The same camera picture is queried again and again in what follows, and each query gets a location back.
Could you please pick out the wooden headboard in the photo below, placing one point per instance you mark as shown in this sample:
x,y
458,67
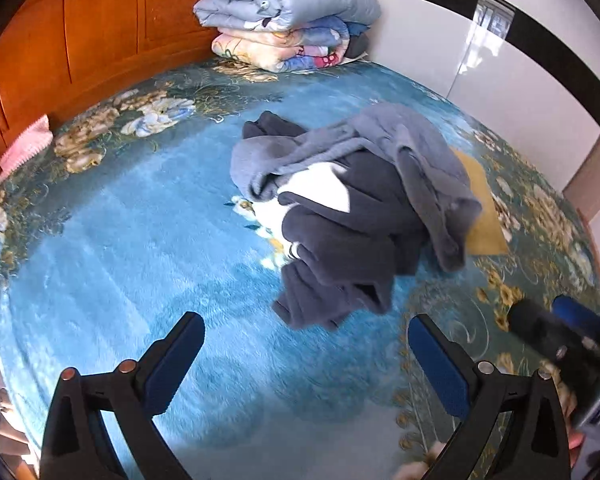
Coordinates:
x,y
100,25

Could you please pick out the mustard yellow cloth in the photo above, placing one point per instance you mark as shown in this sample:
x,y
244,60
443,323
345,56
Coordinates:
x,y
485,210

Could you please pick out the person's right hand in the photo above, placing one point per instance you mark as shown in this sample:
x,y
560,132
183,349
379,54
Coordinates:
x,y
576,444

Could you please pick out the folded floral blanket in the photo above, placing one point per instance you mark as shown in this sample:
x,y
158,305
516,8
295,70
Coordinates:
x,y
275,47

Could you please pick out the grey sweatshirt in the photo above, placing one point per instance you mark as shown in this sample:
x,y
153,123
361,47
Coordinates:
x,y
405,135

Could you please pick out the dark navy white-lined garment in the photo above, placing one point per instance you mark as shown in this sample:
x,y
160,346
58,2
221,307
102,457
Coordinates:
x,y
350,210

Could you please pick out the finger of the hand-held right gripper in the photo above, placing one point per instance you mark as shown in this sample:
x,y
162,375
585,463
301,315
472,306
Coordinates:
x,y
575,310
535,325

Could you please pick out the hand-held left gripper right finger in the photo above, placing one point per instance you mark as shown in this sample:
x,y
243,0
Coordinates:
x,y
440,365

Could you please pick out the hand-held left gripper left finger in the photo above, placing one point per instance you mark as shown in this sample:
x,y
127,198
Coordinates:
x,y
172,365

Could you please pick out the dark pillow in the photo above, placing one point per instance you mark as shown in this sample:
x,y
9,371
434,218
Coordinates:
x,y
358,45

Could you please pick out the pink cloth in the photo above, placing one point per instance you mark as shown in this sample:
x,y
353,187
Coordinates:
x,y
27,147

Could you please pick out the teal floral bed blanket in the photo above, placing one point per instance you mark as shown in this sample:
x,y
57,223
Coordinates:
x,y
130,235

